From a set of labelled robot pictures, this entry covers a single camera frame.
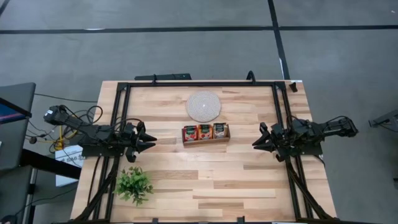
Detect monitor with blue screen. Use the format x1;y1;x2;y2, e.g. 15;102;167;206
0;96;33;125

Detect strawberry tea bag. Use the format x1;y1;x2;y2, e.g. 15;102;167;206
183;125;199;143

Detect round woven white mat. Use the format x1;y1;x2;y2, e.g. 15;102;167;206
185;90;223;123

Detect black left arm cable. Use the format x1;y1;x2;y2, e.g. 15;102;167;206
60;105;144;133

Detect small green plant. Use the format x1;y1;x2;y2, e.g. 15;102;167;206
113;166;155;207

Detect peach passion fruit tea bag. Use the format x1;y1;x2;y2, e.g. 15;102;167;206
198;124;214;141

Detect black desk beam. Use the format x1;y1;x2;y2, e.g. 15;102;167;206
19;148;82;180

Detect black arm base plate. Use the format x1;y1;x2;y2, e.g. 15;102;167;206
77;133;127;157
277;132;323;157

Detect black floor cable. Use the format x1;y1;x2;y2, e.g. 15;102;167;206
34;92;98;103

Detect grey desk panel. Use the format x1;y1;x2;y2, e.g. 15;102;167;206
0;82;37;170
0;164;34;224

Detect wooden tea box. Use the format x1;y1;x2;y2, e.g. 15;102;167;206
181;123;231;147

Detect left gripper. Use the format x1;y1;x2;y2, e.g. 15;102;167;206
123;121;158;156

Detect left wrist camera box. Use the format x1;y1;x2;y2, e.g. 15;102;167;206
125;147;137;163

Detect white paper sheet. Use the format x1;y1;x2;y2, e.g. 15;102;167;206
55;144;85;187

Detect black cable bundle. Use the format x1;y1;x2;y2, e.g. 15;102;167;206
26;108;94;153

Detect grey stand foot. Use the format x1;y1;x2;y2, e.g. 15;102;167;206
368;108;398;128

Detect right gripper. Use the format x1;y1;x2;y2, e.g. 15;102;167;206
252;121;295;158

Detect yellow cable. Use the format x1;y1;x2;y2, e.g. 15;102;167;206
57;114;82;151

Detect black flat bar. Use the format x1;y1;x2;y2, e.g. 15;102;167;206
134;73;192;81

